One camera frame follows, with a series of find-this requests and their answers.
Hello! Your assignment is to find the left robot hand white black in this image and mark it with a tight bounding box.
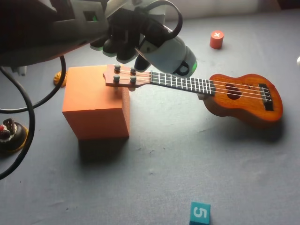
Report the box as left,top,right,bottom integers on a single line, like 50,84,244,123
90,9,198,77

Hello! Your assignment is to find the small orange toy pastry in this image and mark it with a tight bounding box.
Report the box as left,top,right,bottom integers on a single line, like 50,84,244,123
52,71,68,89

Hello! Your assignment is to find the large orange rectangular block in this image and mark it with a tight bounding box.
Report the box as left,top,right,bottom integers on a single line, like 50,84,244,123
62,65,131,142

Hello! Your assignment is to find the red cylinder with white cross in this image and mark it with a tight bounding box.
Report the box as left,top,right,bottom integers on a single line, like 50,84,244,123
210,30,225,50

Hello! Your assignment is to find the toy chocolate cake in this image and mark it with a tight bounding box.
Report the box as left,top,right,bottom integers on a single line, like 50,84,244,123
0,118,29,153

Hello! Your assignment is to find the teal cube with number five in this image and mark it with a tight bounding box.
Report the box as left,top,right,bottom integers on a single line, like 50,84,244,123
189,201,211,225

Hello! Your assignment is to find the black looped wrist cable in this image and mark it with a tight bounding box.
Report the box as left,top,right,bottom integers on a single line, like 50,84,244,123
140,0,184,39

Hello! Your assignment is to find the thin black cable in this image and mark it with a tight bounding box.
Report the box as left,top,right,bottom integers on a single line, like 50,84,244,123
0,55,68,114

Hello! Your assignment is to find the thick black cable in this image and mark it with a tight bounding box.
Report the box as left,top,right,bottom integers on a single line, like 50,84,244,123
0,67,36,180

